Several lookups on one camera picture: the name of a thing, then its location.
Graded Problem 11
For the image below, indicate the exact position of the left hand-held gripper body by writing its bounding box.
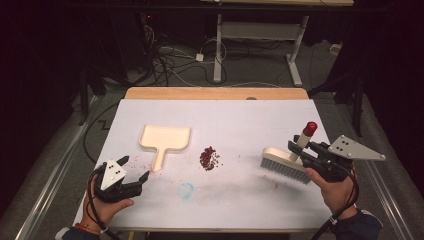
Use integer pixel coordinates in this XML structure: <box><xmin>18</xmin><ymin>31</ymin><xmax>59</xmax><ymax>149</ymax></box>
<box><xmin>93</xmin><ymin>159</ymin><xmax>144</xmax><ymax>204</ymax></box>

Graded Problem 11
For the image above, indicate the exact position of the white brush with red cap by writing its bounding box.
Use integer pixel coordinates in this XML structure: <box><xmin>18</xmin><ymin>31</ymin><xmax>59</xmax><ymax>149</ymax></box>
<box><xmin>259</xmin><ymin>121</ymin><xmax>319</xmax><ymax>185</ymax></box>

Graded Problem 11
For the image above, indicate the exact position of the metal floor rail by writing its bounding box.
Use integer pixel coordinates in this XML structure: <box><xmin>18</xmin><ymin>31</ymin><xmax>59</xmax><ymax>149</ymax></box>
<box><xmin>361</xmin><ymin>159</ymin><xmax>416</xmax><ymax>240</ymax></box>
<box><xmin>14</xmin><ymin>94</ymin><xmax>101</xmax><ymax>240</ymax></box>

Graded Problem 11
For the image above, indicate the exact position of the pile of red crumbs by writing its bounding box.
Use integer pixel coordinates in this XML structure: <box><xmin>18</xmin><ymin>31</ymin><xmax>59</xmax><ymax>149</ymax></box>
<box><xmin>199</xmin><ymin>145</ymin><xmax>221</xmax><ymax>172</ymax></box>

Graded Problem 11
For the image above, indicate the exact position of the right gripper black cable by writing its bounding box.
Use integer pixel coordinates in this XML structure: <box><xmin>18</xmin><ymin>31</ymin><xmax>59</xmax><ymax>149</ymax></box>
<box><xmin>309</xmin><ymin>166</ymin><xmax>361</xmax><ymax>240</ymax></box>

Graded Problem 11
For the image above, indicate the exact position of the wooden table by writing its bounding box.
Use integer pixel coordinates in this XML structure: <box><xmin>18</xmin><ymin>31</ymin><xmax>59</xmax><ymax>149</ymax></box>
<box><xmin>73</xmin><ymin>86</ymin><xmax>334</xmax><ymax>234</ymax></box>

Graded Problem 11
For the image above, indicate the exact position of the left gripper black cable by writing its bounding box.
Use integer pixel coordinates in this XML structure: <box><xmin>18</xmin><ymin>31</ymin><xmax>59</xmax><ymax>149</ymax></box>
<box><xmin>84</xmin><ymin>164</ymin><xmax>123</xmax><ymax>240</ymax></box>

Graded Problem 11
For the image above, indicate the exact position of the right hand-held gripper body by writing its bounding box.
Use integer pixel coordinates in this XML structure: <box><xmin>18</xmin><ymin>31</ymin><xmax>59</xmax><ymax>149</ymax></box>
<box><xmin>309</xmin><ymin>134</ymin><xmax>387</xmax><ymax>184</ymax></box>

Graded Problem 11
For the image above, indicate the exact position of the black stand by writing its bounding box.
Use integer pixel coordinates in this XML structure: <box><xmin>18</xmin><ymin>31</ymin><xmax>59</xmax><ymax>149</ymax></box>
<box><xmin>308</xmin><ymin>66</ymin><xmax>366</xmax><ymax>138</ymax></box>
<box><xmin>77</xmin><ymin>63</ymin><xmax>108</xmax><ymax>127</ymax></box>

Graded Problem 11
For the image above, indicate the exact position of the long black floor cable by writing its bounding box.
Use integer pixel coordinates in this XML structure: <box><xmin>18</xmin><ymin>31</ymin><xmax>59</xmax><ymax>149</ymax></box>
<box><xmin>82</xmin><ymin>101</ymin><xmax>121</xmax><ymax>165</ymax></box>

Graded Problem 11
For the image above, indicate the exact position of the tangle of black floor cables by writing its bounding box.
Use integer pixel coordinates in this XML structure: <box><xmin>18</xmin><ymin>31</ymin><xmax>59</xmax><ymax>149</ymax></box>
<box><xmin>141</xmin><ymin>13</ymin><xmax>231</xmax><ymax>88</ymax></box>

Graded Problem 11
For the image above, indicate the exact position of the person's right hand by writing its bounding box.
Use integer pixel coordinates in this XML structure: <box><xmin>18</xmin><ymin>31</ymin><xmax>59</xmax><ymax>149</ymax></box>
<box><xmin>304</xmin><ymin>167</ymin><xmax>358</xmax><ymax>220</ymax></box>

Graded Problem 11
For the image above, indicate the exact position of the white desk frame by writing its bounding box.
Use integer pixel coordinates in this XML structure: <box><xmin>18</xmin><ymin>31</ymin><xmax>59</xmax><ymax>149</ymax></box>
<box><xmin>199</xmin><ymin>0</ymin><xmax>355</xmax><ymax>88</ymax></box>

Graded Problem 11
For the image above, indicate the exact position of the white table sheet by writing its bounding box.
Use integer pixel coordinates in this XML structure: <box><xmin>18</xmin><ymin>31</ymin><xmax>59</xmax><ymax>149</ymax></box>
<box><xmin>73</xmin><ymin>98</ymin><xmax>334</xmax><ymax>231</ymax></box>

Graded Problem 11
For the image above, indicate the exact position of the cream plastic dustpan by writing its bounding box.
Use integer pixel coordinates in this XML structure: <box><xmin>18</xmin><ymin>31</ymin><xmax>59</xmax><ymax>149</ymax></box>
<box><xmin>138</xmin><ymin>124</ymin><xmax>192</xmax><ymax>173</ymax></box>

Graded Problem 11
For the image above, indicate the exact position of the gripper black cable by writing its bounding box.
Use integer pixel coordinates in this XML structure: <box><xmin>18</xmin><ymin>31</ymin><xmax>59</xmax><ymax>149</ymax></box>
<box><xmin>84</xmin><ymin>164</ymin><xmax>123</xmax><ymax>240</ymax></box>
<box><xmin>309</xmin><ymin>166</ymin><xmax>361</xmax><ymax>240</ymax></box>

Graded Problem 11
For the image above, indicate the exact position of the person's left hand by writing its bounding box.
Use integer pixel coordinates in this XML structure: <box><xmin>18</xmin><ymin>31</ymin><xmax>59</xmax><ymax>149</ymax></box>
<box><xmin>79</xmin><ymin>173</ymin><xmax>136</xmax><ymax>231</ymax></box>

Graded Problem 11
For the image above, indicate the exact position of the red bracelet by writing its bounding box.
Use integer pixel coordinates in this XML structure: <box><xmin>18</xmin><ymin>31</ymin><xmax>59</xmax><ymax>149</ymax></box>
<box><xmin>74</xmin><ymin>222</ymin><xmax>103</xmax><ymax>235</ymax></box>

